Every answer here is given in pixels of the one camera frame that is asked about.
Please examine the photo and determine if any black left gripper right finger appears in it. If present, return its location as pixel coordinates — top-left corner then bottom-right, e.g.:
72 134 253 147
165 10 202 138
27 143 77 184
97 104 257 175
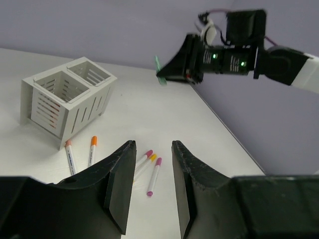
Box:
171 140 233 239

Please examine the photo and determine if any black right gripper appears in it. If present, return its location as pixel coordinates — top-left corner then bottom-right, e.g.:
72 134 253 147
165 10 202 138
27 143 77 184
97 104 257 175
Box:
156 34 257 84

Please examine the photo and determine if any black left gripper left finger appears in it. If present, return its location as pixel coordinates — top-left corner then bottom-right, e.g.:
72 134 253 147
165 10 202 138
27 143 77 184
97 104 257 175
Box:
52 140 137 235

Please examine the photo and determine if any orange capped white marker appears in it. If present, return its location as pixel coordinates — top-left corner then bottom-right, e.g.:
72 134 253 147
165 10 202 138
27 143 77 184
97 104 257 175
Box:
88 135 98 167

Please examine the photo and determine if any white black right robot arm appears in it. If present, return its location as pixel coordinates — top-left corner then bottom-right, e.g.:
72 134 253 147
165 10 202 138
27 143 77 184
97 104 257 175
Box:
157 34 319 93

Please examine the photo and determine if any white slotted stationery organizer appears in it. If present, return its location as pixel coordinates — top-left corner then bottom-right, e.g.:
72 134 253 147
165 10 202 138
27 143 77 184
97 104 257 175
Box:
20 57 117 149

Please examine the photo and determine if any pink capped white marker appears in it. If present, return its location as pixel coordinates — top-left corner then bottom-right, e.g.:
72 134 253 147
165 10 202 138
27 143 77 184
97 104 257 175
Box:
135 150 153 169

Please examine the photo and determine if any magenta capped white marker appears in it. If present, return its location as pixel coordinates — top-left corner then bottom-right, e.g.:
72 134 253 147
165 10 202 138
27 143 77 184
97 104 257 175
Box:
147 157 162 197

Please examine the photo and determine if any yellow capped white marker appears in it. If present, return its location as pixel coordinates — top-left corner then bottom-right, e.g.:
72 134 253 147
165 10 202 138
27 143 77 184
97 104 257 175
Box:
133 154 157 183

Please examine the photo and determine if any peach capped white marker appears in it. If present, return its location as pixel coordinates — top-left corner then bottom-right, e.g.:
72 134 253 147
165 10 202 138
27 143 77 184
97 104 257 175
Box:
65 140 76 175

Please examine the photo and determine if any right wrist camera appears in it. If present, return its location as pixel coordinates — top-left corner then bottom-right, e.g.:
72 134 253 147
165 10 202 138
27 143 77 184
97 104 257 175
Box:
198 9 267 46

